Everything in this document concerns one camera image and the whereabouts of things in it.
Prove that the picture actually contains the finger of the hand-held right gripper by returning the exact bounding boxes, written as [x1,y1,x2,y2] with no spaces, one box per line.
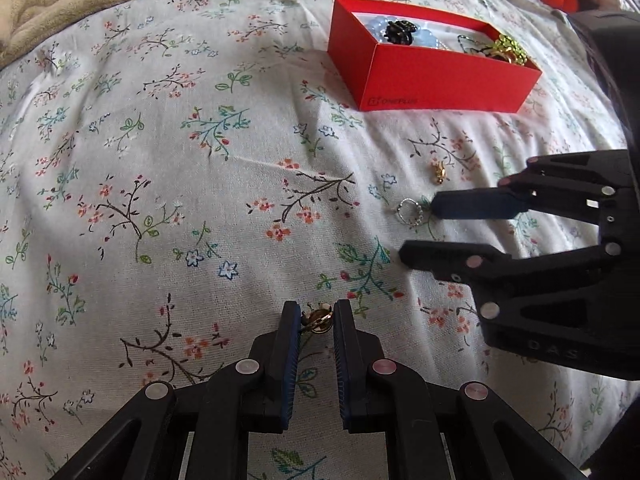
[431,151,632,243]
[399,239,626,331]

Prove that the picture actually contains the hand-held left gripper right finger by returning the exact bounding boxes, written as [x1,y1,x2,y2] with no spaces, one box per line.
[333,299,587,480]

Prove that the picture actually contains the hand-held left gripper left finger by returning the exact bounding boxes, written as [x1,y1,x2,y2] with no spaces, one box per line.
[50,301,303,480]

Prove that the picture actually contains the gold earring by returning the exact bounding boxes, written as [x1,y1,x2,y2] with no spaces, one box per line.
[300,302,335,334]

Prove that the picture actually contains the silver ring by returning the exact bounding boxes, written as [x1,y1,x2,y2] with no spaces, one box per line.
[397,198,429,227]

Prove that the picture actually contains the red cardboard box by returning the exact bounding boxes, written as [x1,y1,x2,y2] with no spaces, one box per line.
[327,0,543,113]

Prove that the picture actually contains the dark thin bead bracelet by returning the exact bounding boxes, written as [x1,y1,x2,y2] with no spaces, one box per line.
[456,33,495,57]

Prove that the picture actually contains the green bead bracelet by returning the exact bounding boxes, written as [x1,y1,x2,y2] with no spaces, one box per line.
[487,34,532,67]

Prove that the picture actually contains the blue bead bracelet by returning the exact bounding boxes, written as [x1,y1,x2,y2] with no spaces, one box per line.
[362,16,453,52]

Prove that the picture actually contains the black hair claw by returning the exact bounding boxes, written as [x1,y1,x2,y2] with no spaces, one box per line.
[381,19,417,46]

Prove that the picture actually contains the beige blanket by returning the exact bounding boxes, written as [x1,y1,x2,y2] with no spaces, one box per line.
[0,0,167,69]

